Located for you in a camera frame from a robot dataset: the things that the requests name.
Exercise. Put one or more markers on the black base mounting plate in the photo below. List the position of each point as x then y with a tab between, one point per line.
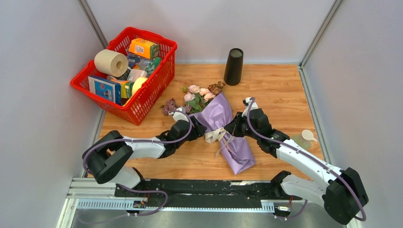
208	194

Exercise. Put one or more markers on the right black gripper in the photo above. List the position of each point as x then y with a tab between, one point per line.
232	128

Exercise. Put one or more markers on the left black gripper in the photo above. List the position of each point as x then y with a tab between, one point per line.
199	129

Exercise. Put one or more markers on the aluminium frame rail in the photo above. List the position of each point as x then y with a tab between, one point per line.
91	195

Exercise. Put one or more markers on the purple flower bouquet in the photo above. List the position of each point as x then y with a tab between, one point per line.
211	108

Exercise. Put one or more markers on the orange and green box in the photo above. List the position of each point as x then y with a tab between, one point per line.
144	48

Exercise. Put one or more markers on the cream ribbon with gold print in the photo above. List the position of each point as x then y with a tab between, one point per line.
219	135

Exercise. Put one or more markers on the pink wrapped packet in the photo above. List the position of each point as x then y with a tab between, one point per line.
134	74

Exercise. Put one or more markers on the green and yellow box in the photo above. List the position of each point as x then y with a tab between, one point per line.
126	87

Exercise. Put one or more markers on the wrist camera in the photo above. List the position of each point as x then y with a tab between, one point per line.
180	114
250	105

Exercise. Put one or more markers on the blue and white box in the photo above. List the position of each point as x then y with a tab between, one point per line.
105	88

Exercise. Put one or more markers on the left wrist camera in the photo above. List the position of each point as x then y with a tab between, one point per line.
180	114

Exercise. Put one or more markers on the black tapered vase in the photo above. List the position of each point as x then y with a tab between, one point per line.
234	65

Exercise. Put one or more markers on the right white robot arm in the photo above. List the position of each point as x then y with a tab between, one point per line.
340	192

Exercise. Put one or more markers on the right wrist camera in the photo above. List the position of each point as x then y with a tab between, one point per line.
250	105

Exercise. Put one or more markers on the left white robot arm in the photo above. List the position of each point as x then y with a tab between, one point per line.
106	159

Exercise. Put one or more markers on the beige toilet paper roll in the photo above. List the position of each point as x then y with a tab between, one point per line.
111	62

